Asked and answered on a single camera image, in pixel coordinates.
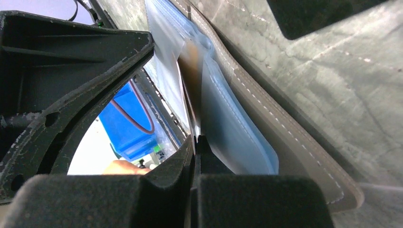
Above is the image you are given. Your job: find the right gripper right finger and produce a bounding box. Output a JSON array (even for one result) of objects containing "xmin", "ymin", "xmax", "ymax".
[{"xmin": 190, "ymin": 136, "xmax": 334, "ymax": 228}]

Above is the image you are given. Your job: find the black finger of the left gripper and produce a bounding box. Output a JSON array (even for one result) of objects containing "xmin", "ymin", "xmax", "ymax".
[{"xmin": 0, "ymin": 10, "xmax": 154, "ymax": 201}]

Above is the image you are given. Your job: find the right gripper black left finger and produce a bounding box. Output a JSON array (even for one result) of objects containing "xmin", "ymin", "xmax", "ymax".
[{"xmin": 1, "ymin": 137, "xmax": 194, "ymax": 228}]

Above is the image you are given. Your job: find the grey card holder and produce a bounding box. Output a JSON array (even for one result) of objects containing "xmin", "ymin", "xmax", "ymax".
[{"xmin": 173, "ymin": 0, "xmax": 365, "ymax": 213}]

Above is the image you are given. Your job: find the black card wallet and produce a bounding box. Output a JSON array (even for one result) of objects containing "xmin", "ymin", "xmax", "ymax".
[{"xmin": 267, "ymin": 0, "xmax": 384, "ymax": 40}]

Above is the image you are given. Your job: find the person hand in background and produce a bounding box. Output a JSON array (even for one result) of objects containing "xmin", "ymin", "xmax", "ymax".
[{"xmin": 102, "ymin": 160, "xmax": 151, "ymax": 175}]

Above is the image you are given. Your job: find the blue bin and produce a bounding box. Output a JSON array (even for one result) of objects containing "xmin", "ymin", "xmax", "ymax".
[{"xmin": 98, "ymin": 83, "xmax": 158, "ymax": 162}]

